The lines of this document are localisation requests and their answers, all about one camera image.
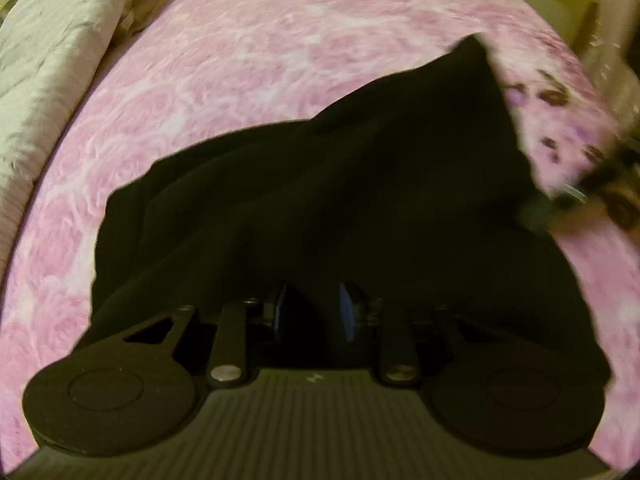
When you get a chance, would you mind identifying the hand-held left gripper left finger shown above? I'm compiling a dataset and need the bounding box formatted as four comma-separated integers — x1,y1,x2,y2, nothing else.
122,282,302,388

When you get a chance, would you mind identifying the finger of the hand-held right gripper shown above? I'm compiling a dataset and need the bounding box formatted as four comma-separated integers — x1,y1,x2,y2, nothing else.
517,182,593,235

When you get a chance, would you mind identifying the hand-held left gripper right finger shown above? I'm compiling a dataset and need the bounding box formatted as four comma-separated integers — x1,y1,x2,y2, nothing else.
337,281,501,387

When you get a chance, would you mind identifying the black zip jacket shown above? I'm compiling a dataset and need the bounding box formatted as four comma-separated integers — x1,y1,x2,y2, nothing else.
89,32,613,401

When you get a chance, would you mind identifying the pink rose print blanket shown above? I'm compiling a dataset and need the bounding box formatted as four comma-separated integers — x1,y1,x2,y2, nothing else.
0,0,640,471

